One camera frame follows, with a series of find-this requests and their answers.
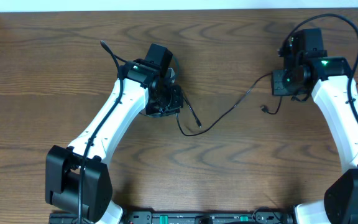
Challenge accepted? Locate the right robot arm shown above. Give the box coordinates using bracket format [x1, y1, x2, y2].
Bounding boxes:
[272, 29, 358, 223]

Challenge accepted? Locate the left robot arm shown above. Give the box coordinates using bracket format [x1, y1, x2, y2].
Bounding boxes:
[45, 44, 183, 224]

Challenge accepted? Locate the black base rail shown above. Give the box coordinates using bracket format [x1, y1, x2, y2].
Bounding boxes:
[48, 207, 295, 224]

